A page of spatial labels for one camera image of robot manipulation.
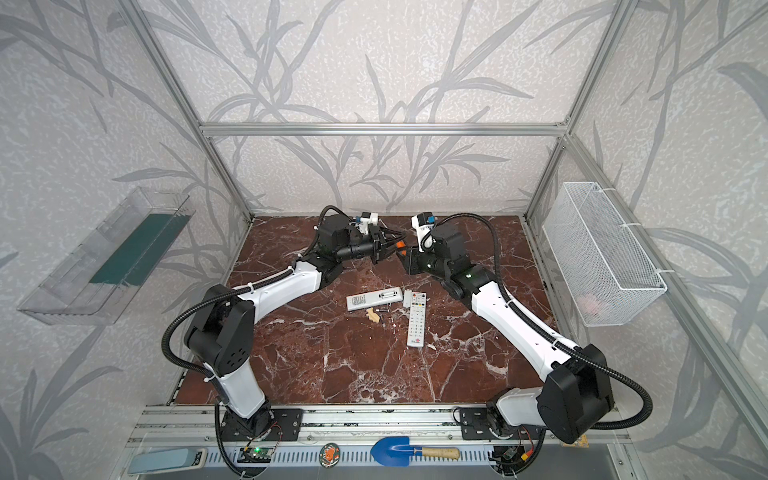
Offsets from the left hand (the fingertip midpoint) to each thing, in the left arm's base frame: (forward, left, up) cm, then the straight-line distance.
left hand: (410, 232), depth 76 cm
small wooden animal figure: (-10, +11, -30) cm, 33 cm away
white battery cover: (-4, 0, -29) cm, 30 cm away
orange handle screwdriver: (-2, +2, -3) cm, 4 cm away
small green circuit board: (-46, +37, -31) cm, 66 cm away
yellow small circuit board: (-43, -42, -27) cm, 65 cm away
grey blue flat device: (-47, +54, -23) cm, 75 cm away
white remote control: (-4, +10, -29) cm, 31 cm away
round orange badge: (-45, +19, -28) cm, 56 cm away
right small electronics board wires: (-45, -27, -33) cm, 62 cm away
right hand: (-1, +2, -3) cm, 4 cm away
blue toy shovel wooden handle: (-45, +3, -28) cm, 53 cm away
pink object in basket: (-16, -44, -7) cm, 48 cm away
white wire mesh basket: (-14, -41, +7) cm, 43 cm away
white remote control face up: (-12, -3, -28) cm, 31 cm away
